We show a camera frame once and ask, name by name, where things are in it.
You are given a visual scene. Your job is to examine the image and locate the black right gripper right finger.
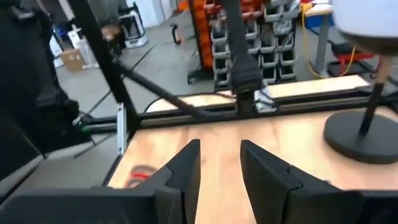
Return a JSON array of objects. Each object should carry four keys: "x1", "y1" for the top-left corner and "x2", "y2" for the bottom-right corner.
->
[{"x1": 239, "y1": 139, "x2": 364, "y2": 224}]

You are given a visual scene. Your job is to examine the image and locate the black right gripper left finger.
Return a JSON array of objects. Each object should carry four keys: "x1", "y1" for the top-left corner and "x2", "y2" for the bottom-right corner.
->
[{"x1": 133, "y1": 139, "x2": 201, "y2": 224}]

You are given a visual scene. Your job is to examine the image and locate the yellow cable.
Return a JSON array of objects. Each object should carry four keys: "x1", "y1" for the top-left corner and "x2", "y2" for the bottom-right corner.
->
[{"x1": 298, "y1": 2, "x2": 356, "y2": 79}]

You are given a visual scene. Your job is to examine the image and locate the grey storage bin rack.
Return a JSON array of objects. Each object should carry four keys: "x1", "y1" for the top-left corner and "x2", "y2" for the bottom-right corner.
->
[{"x1": 211, "y1": 0, "x2": 301, "y2": 88}]

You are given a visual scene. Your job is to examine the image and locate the white machine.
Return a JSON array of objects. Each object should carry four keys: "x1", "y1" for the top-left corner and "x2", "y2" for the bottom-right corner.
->
[{"x1": 119, "y1": 8, "x2": 149, "y2": 49}]

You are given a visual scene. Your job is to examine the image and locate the orange rack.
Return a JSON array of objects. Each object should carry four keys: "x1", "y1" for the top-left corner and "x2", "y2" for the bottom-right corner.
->
[{"x1": 188, "y1": 0, "x2": 216, "y2": 73}]

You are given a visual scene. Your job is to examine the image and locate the red black cart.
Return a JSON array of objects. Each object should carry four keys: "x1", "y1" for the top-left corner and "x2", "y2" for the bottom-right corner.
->
[{"x1": 331, "y1": 43, "x2": 384, "y2": 77}]

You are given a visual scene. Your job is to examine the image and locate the cardboard box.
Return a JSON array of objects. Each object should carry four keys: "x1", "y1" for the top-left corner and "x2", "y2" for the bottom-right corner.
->
[{"x1": 60, "y1": 49, "x2": 85, "y2": 73}]

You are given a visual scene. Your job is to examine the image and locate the red handled scissors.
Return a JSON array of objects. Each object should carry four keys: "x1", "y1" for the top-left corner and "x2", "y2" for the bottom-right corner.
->
[{"x1": 124, "y1": 164, "x2": 160, "y2": 189}]

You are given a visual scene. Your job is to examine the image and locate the white globe lamp black base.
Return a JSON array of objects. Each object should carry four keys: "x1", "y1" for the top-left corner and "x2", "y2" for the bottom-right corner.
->
[{"x1": 323, "y1": 0, "x2": 398, "y2": 165}]

